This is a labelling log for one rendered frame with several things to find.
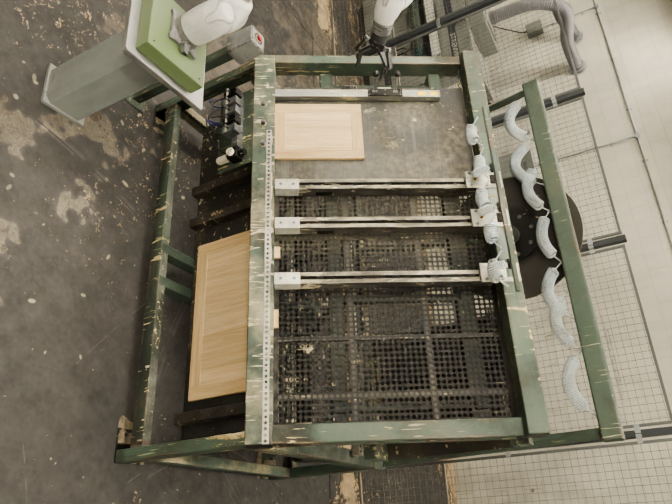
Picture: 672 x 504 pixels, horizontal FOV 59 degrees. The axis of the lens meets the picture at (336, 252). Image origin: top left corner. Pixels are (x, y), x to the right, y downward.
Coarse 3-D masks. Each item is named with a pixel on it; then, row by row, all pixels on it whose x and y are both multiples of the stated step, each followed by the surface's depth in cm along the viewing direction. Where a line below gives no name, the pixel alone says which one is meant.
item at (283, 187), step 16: (480, 176) 314; (288, 192) 312; (304, 192) 313; (320, 192) 313; (336, 192) 314; (352, 192) 314; (368, 192) 315; (384, 192) 316; (400, 192) 316; (416, 192) 317; (432, 192) 318; (448, 192) 318; (464, 192) 319
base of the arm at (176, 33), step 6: (174, 12) 281; (174, 18) 279; (180, 18) 277; (174, 24) 278; (180, 24) 276; (174, 30) 277; (180, 30) 277; (168, 36) 275; (174, 36) 276; (180, 36) 278; (180, 42) 279; (186, 42) 280; (180, 48) 280; (186, 48) 280; (192, 48) 285; (186, 54) 280; (192, 54) 286
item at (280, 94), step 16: (288, 96) 340; (304, 96) 340; (320, 96) 341; (336, 96) 342; (352, 96) 342; (368, 96) 343; (384, 96) 343; (400, 96) 344; (416, 96) 344; (432, 96) 345
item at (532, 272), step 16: (512, 192) 364; (544, 192) 354; (512, 208) 360; (528, 208) 355; (576, 208) 341; (512, 224) 355; (528, 224) 350; (576, 224) 337; (528, 240) 347; (528, 256) 344; (544, 256) 339; (528, 272) 340; (544, 272) 336; (560, 272) 332; (528, 288) 337
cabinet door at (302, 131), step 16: (288, 112) 337; (304, 112) 338; (320, 112) 338; (336, 112) 339; (352, 112) 339; (288, 128) 332; (304, 128) 333; (320, 128) 334; (336, 128) 334; (352, 128) 334; (288, 144) 328; (304, 144) 328; (320, 144) 329; (336, 144) 329; (352, 144) 330
